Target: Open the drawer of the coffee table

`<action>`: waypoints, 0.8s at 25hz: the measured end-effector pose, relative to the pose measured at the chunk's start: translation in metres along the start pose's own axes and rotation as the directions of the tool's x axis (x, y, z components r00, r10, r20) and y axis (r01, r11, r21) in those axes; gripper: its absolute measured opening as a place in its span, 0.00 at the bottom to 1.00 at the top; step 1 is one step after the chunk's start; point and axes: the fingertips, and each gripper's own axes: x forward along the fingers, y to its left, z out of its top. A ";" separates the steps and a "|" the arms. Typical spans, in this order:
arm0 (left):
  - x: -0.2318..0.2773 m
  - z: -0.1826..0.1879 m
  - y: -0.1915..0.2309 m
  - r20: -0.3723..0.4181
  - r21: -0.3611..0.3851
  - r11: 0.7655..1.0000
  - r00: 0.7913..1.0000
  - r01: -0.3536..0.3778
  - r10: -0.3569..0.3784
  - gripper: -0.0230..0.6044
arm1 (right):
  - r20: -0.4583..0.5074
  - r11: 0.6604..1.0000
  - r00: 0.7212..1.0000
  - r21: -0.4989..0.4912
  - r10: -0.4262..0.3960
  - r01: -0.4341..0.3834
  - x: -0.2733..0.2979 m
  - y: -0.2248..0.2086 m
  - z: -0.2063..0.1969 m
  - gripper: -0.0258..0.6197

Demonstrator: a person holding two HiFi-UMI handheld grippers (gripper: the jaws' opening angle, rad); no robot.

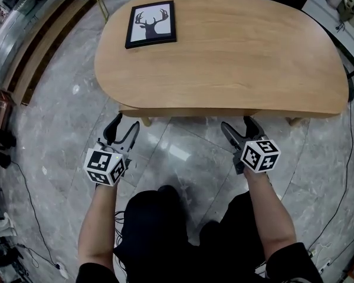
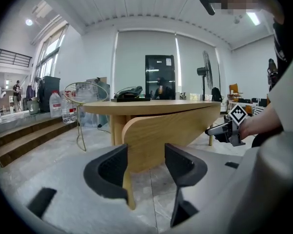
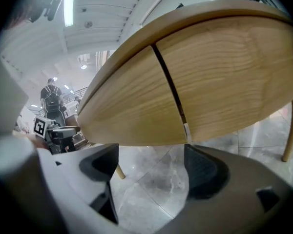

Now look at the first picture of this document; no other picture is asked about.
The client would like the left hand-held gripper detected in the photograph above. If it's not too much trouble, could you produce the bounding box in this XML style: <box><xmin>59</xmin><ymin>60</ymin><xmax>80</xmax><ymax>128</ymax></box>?
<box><xmin>84</xmin><ymin>113</ymin><xmax>140</xmax><ymax>187</ymax></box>

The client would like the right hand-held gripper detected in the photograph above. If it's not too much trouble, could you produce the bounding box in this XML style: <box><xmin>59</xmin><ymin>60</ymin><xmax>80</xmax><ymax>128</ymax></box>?
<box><xmin>220</xmin><ymin>116</ymin><xmax>281</xmax><ymax>175</ymax></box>

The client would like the wooden coffee table drawer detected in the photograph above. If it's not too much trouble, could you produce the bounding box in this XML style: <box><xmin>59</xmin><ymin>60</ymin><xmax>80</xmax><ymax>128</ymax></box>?
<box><xmin>119</xmin><ymin>104</ymin><xmax>263</xmax><ymax>119</ymax></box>

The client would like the person's left forearm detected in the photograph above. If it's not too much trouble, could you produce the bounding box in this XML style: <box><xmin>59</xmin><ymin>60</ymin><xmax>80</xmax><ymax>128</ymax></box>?
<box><xmin>77</xmin><ymin>182</ymin><xmax>119</xmax><ymax>272</ymax></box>

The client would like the person's right forearm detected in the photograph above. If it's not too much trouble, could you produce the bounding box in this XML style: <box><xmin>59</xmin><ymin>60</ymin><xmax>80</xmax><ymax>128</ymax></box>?
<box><xmin>242</xmin><ymin>167</ymin><xmax>298</xmax><ymax>262</ymax></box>

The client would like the wooden coffee table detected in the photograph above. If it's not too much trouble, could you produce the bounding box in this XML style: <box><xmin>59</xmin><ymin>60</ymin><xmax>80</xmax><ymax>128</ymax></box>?
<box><xmin>93</xmin><ymin>0</ymin><xmax>350</xmax><ymax>127</ymax></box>

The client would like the person's right leg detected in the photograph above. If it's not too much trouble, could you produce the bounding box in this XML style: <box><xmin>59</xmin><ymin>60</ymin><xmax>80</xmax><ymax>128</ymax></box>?
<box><xmin>194</xmin><ymin>190</ymin><xmax>269</xmax><ymax>283</ymax></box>

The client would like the person's leg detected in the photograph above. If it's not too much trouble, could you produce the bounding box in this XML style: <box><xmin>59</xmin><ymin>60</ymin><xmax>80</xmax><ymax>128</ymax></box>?
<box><xmin>113</xmin><ymin>185</ymin><xmax>201</xmax><ymax>283</ymax></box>
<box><xmin>194</xmin><ymin>190</ymin><xmax>269</xmax><ymax>283</ymax></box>

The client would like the person's left leg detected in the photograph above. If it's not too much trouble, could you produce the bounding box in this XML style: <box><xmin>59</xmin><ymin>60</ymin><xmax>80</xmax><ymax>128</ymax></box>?
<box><xmin>113</xmin><ymin>185</ymin><xmax>201</xmax><ymax>283</ymax></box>

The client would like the black framed deer picture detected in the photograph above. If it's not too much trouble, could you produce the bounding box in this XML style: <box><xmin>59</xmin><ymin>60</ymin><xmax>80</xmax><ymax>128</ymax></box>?
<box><xmin>124</xmin><ymin>0</ymin><xmax>178</xmax><ymax>50</ymax></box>

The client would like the low wooden bench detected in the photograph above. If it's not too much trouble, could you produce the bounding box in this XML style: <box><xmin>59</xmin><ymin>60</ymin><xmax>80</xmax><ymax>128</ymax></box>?
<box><xmin>2</xmin><ymin>0</ymin><xmax>99</xmax><ymax>106</ymax></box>

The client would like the person's right black sleeve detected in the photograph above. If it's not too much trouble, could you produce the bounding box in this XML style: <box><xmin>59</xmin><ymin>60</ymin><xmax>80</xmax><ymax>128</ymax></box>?
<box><xmin>264</xmin><ymin>241</ymin><xmax>317</xmax><ymax>283</ymax></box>

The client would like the person's black sleeve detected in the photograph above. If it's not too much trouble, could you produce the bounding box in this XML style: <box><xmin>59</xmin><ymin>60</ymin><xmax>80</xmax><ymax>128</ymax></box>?
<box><xmin>74</xmin><ymin>262</ymin><xmax>119</xmax><ymax>283</ymax></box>
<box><xmin>264</xmin><ymin>241</ymin><xmax>317</xmax><ymax>283</ymax></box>

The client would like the white table with black legs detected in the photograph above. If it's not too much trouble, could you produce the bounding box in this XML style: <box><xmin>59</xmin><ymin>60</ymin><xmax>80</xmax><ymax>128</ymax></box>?
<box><xmin>301</xmin><ymin>0</ymin><xmax>354</xmax><ymax>81</ymax></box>

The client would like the person's left black sleeve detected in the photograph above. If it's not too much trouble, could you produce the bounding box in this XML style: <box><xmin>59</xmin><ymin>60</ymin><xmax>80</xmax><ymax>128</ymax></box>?
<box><xmin>74</xmin><ymin>262</ymin><xmax>119</xmax><ymax>283</ymax></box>

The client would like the white power adapter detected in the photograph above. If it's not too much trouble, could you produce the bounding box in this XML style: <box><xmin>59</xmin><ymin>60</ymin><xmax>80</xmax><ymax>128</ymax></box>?
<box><xmin>55</xmin><ymin>262</ymin><xmax>69</xmax><ymax>279</ymax></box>

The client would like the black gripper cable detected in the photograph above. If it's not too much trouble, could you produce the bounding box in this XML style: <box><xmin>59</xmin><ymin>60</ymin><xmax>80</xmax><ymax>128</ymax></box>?
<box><xmin>113</xmin><ymin>210</ymin><xmax>128</xmax><ymax>277</ymax></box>

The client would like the long black floor cable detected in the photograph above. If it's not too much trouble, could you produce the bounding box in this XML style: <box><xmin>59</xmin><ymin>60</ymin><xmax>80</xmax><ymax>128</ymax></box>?
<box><xmin>307</xmin><ymin>97</ymin><xmax>354</xmax><ymax>251</ymax></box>
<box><xmin>9</xmin><ymin>160</ymin><xmax>60</xmax><ymax>268</ymax></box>

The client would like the yellow metal chair frame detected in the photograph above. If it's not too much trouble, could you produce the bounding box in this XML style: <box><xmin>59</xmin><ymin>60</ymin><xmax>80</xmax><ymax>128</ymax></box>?
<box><xmin>72</xmin><ymin>0</ymin><xmax>124</xmax><ymax>24</ymax></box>

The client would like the white floor cable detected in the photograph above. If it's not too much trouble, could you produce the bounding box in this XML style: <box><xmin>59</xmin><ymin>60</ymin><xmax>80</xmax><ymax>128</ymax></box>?
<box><xmin>308</xmin><ymin>240</ymin><xmax>335</xmax><ymax>274</ymax></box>

